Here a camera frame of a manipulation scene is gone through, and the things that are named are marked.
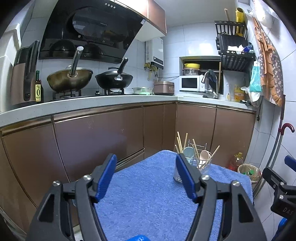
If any yellow roll on rack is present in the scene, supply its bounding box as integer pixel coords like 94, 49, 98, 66
235, 8, 245, 37

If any large light blue spoon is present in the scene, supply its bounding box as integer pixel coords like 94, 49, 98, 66
183, 146, 195, 164

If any white water heater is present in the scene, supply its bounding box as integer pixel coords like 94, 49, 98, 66
145, 38, 164, 69

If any yellow oil bottle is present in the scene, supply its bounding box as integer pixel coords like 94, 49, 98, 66
234, 85, 245, 102

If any brown kitchen appliance left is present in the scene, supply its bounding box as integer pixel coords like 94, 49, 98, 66
10, 41, 40, 109

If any black dish rack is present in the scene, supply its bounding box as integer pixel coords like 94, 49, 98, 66
214, 21, 255, 72

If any black wok with handle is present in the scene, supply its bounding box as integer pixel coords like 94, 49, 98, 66
95, 58, 133, 89

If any white microwave oven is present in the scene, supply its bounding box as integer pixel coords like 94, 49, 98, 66
179, 75, 205, 92

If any woven waste basket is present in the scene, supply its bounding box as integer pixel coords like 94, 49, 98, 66
237, 164, 261, 185

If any green glass lidded dish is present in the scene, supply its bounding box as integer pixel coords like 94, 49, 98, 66
133, 87, 153, 95

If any brass coloured wok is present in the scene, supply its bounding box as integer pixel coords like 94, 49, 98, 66
47, 46, 93, 92

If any teal plastic bag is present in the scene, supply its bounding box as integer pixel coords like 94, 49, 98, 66
249, 61, 262, 93

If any pinkish white spoon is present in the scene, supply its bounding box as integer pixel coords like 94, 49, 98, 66
199, 150, 211, 169

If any black range hood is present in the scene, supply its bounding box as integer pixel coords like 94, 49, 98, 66
39, 0, 145, 64

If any orange patterned apron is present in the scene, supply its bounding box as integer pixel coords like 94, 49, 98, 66
253, 18, 285, 107

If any wire utensil holder clear cup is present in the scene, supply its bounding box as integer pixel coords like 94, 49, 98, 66
176, 139, 210, 173

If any yellow bowl on shelf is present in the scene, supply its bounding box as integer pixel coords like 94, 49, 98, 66
184, 63, 200, 69

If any pink rice cooker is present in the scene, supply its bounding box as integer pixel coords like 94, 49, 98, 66
153, 81, 175, 96

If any dark soy sauce bottle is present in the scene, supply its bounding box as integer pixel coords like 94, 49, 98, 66
35, 70, 44, 103

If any blue terry towel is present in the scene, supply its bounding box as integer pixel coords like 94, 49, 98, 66
71, 149, 254, 241

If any oil jug on floor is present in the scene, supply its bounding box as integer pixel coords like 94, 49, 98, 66
228, 152, 244, 172

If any red handled umbrella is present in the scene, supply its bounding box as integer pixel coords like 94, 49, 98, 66
253, 123, 295, 198

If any chrome kitchen faucet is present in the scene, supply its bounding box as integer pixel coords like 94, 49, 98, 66
201, 69, 218, 99

